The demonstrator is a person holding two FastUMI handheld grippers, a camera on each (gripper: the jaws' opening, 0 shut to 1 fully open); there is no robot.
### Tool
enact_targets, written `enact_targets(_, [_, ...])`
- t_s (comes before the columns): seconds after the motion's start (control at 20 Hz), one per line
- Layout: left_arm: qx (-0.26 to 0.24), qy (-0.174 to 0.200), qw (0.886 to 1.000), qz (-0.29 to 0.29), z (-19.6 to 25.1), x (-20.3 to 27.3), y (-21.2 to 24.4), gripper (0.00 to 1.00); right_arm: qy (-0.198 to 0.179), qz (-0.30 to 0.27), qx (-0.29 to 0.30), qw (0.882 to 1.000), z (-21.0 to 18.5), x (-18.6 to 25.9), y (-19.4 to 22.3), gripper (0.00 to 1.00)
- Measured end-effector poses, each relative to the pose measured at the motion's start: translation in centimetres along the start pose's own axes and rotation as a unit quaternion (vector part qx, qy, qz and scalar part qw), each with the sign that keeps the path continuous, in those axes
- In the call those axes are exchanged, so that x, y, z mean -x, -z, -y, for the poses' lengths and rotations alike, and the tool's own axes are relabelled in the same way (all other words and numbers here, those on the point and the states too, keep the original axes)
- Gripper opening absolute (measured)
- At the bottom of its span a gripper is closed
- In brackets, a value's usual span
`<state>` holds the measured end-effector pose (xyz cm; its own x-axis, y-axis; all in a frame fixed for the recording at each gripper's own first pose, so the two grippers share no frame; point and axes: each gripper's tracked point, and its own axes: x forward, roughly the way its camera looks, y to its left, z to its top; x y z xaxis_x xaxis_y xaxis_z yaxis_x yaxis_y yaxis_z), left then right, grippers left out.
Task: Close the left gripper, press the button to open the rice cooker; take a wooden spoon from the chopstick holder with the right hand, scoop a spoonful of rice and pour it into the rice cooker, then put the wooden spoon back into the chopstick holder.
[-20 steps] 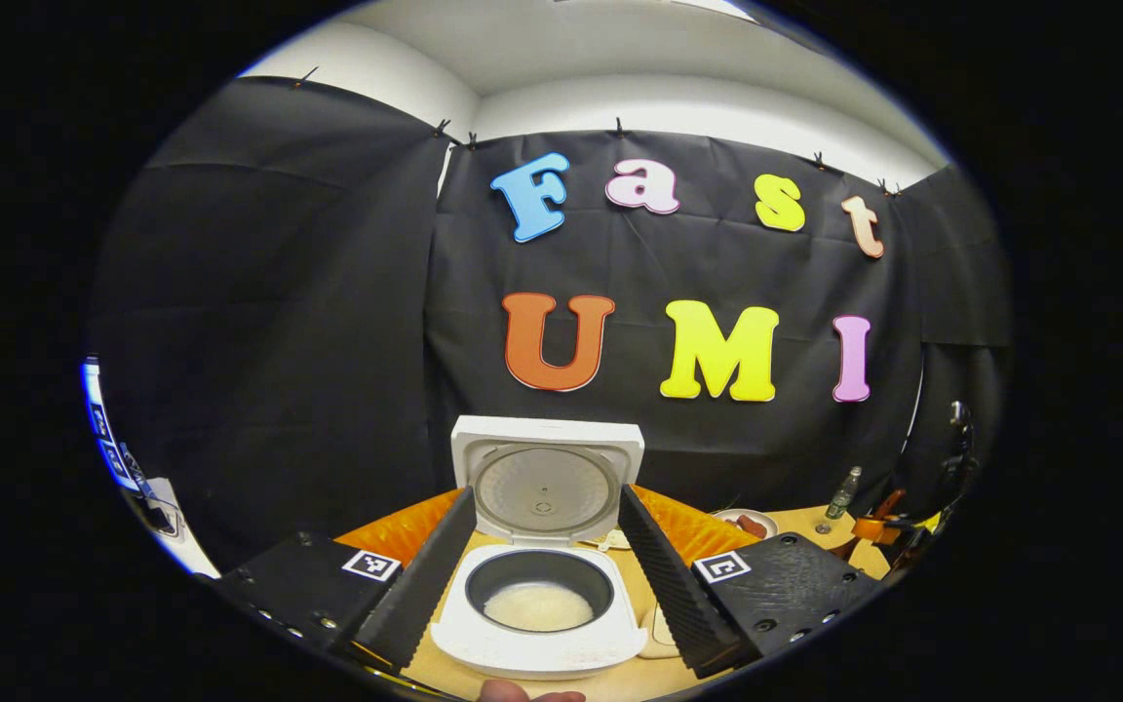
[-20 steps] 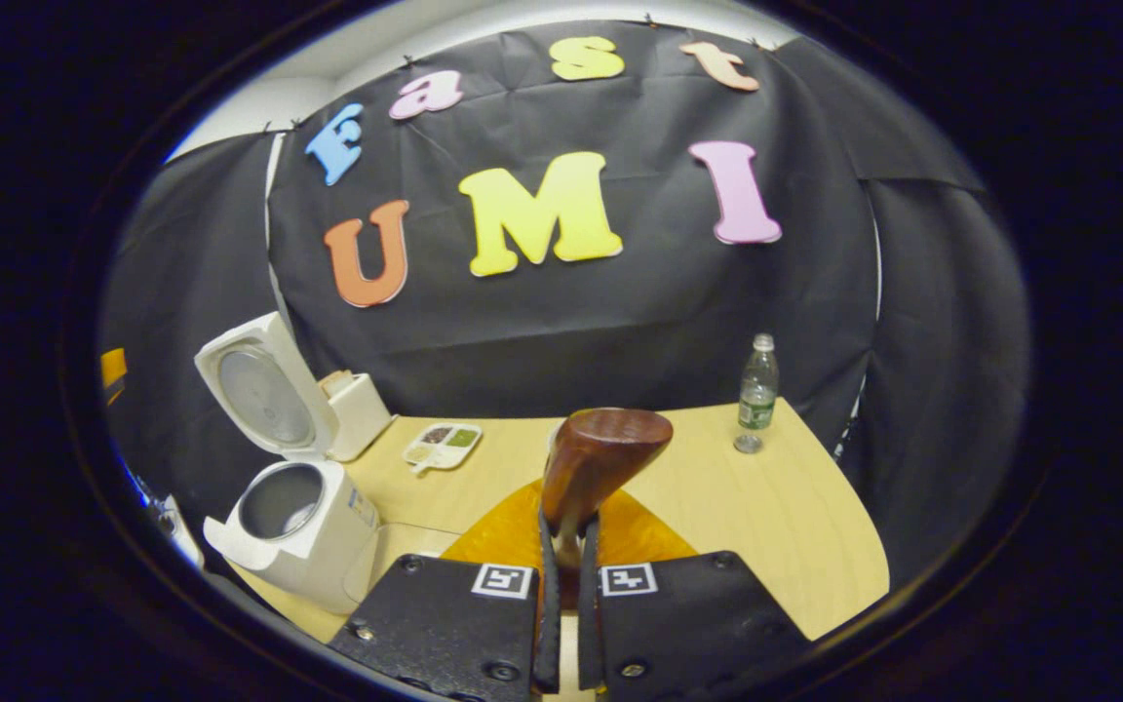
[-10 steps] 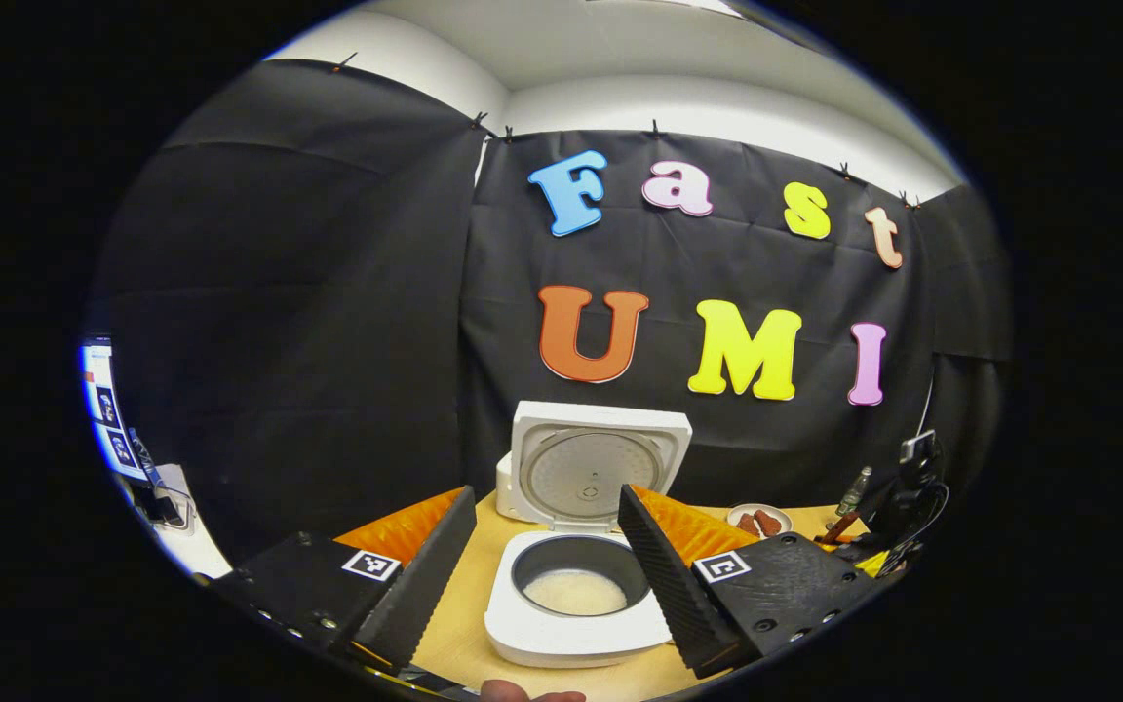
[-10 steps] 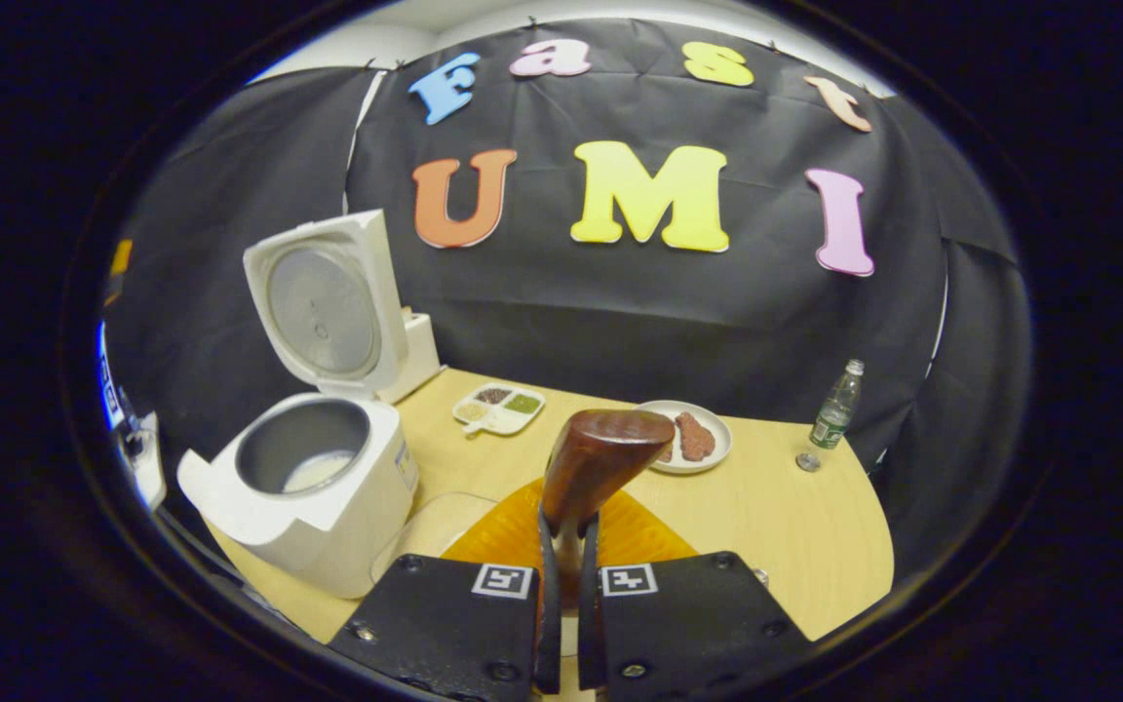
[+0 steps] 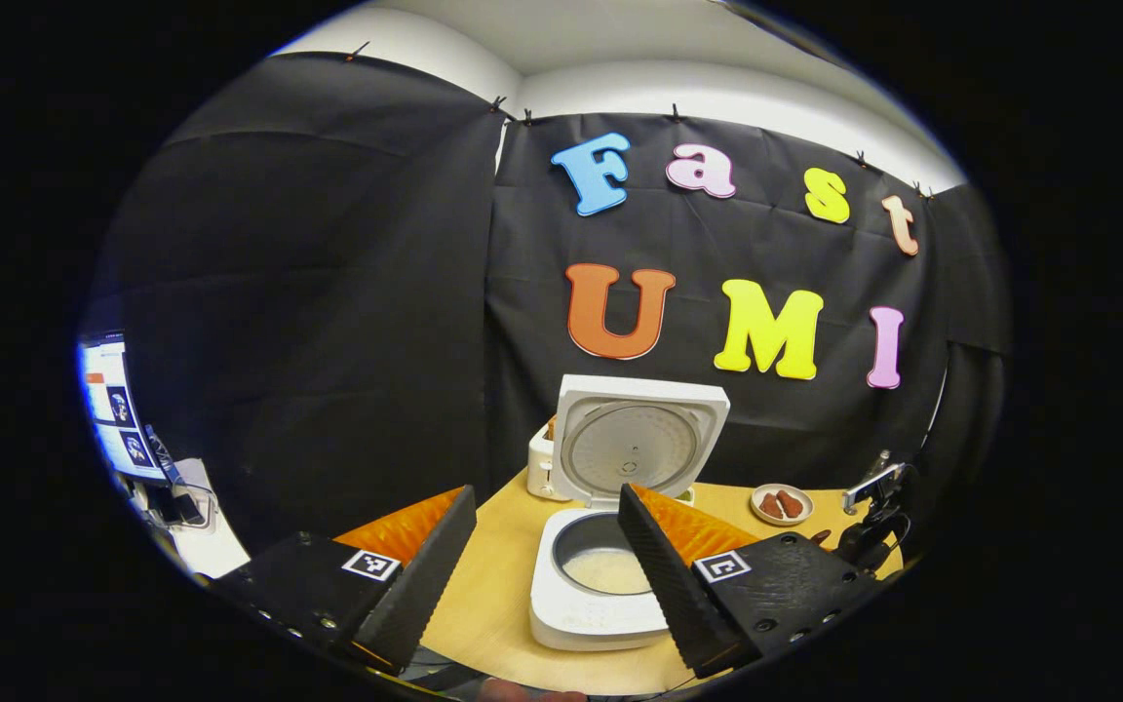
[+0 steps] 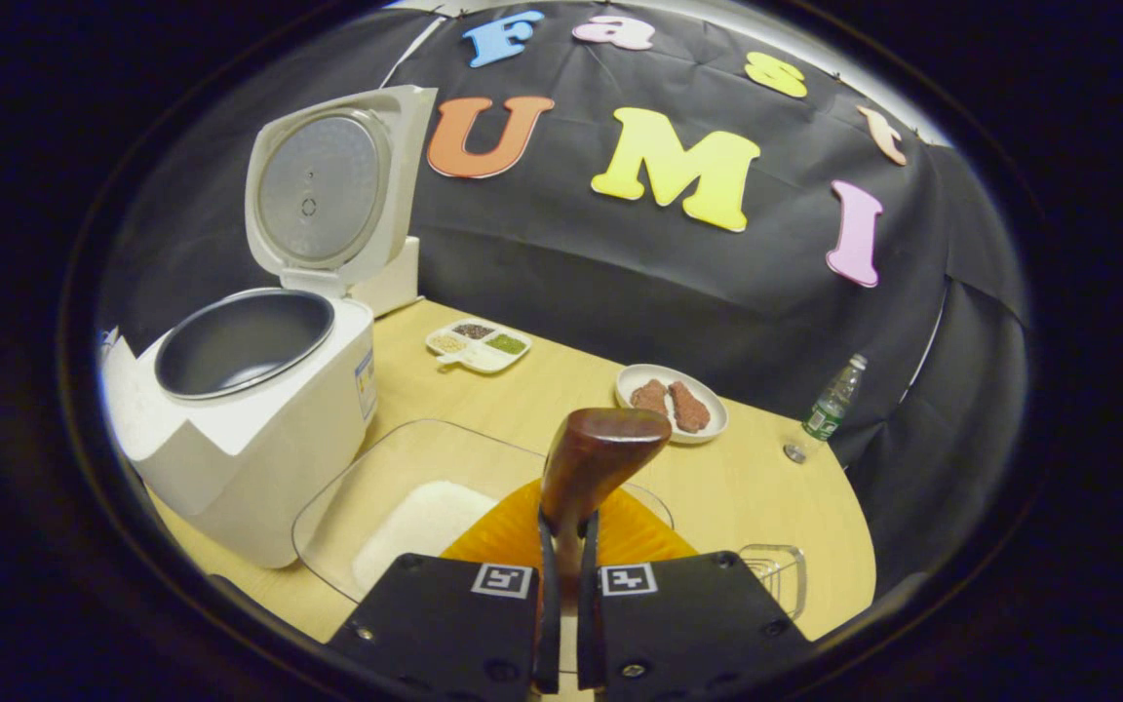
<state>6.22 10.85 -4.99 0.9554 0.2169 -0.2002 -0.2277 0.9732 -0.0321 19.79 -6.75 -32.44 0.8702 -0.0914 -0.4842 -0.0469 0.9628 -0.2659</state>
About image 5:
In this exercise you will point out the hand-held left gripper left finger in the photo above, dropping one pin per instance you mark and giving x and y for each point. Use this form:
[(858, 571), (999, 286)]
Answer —
[(425, 580)]

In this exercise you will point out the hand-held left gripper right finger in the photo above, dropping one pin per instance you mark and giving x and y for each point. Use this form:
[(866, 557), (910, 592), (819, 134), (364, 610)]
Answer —
[(674, 590)]

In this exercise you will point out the white rice cooker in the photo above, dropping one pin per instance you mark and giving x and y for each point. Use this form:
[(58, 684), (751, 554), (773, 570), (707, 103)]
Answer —
[(635, 429)]

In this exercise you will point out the brown meat piece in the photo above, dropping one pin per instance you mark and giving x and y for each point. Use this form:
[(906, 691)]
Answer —
[(772, 506), (791, 503)]

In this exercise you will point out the white plate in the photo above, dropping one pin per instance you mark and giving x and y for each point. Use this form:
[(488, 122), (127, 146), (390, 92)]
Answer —
[(782, 522)]

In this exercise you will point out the white toaster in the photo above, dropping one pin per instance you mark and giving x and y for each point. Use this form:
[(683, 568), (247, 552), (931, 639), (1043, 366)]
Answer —
[(542, 468)]

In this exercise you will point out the white side desk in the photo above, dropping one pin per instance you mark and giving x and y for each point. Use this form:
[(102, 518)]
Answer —
[(220, 546)]

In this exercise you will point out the black desk device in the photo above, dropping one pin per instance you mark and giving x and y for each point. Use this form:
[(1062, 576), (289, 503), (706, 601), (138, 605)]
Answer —
[(181, 507)]

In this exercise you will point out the black backdrop cloth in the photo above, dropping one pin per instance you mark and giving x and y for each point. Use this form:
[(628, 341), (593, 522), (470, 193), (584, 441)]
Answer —
[(328, 292)]

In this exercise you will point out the computer monitor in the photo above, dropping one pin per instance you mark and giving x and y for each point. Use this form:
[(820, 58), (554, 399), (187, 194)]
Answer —
[(118, 409)]

